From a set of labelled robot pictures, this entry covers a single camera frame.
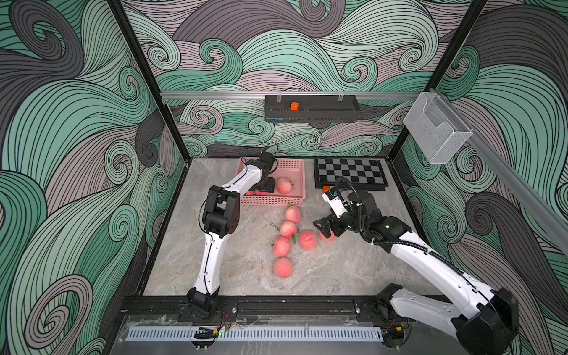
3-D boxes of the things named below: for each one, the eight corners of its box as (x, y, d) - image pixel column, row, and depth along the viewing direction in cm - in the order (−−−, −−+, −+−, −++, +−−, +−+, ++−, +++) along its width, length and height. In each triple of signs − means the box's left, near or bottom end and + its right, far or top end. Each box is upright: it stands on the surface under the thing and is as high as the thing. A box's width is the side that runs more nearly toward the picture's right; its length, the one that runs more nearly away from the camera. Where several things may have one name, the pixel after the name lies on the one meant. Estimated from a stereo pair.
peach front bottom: (272, 273, 83) (272, 268, 78) (282, 259, 87) (282, 253, 82) (285, 283, 81) (286, 278, 76) (295, 268, 84) (296, 262, 79)
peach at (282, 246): (280, 260, 86) (280, 255, 82) (270, 249, 88) (270, 244, 84) (292, 249, 88) (293, 244, 84) (282, 239, 91) (282, 233, 87)
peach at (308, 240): (300, 251, 88) (301, 245, 83) (299, 237, 92) (300, 231, 87) (315, 251, 88) (317, 245, 83) (314, 237, 92) (316, 231, 87)
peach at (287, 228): (287, 242, 91) (287, 236, 86) (277, 231, 94) (277, 225, 89) (297, 233, 93) (298, 227, 89) (287, 223, 96) (287, 217, 92)
